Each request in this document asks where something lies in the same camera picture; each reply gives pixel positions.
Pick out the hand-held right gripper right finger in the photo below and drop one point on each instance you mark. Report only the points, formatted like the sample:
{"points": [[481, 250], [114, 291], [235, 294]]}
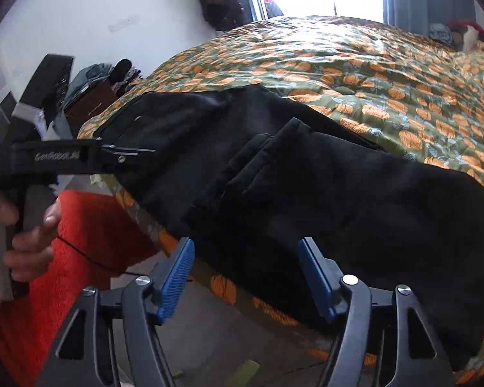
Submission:
{"points": [[315, 278]]}

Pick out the person's left hand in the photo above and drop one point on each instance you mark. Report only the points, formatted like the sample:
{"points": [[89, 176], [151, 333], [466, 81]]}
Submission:
{"points": [[32, 250]]}

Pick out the pumpkin print quilt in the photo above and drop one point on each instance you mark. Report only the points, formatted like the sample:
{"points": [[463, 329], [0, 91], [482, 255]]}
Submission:
{"points": [[387, 72]]}

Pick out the black pants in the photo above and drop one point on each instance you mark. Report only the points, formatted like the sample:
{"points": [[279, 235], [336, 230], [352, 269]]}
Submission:
{"points": [[306, 193]]}

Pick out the orange fleece garment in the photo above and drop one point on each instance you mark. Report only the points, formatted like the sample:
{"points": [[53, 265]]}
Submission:
{"points": [[84, 229]]}

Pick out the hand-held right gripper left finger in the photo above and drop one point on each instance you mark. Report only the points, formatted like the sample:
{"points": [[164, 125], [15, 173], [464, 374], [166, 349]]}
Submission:
{"points": [[176, 282]]}

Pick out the red black cloth pile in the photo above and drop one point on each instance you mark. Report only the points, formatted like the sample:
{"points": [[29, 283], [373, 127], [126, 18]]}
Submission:
{"points": [[468, 32]]}

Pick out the brown cabinet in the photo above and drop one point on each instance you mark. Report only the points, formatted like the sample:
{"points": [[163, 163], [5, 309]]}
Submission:
{"points": [[92, 103]]}

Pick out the black slipper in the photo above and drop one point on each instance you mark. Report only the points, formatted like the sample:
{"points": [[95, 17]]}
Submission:
{"points": [[122, 70]]}

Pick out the grey patterned cloth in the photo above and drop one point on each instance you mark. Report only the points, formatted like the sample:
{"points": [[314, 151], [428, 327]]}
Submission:
{"points": [[441, 34]]}

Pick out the red and dark hanging clothes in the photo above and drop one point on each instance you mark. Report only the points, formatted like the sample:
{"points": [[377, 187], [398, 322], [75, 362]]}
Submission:
{"points": [[272, 4]]}

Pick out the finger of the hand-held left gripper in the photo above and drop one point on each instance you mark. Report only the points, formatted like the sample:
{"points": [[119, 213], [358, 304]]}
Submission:
{"points": [[121, 157]]}

